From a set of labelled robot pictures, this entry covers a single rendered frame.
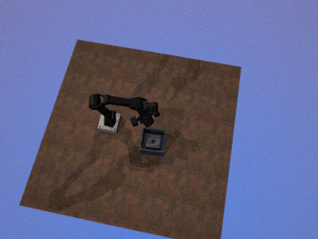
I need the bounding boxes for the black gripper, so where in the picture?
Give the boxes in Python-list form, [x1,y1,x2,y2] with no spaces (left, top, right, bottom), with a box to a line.
[130,111,160,127]

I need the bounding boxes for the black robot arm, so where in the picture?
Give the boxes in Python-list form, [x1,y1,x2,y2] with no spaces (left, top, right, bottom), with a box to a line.
[88,93,158,128]

